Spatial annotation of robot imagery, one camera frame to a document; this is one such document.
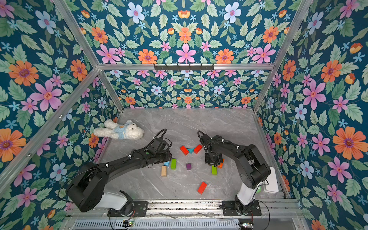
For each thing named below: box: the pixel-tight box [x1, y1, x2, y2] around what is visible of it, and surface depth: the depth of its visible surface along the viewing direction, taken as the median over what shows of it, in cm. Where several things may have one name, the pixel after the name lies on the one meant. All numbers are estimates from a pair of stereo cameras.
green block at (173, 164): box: [171, 158, 177, 171], surface depth 90 cm
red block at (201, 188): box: [196, 181, 208, 196], surface depth 82 cm
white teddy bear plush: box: [93, 118, 145, 140], surface depth 97 cm
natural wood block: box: [161, 165, 167, 177], surface depth 86 cm
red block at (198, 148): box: [193, 144, 203, 155], surface depth 98 cm
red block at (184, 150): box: [179, 145, 190, 156], surface depth 96 cm
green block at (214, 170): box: [211, 164, 218, 176], surface depth 86 cm
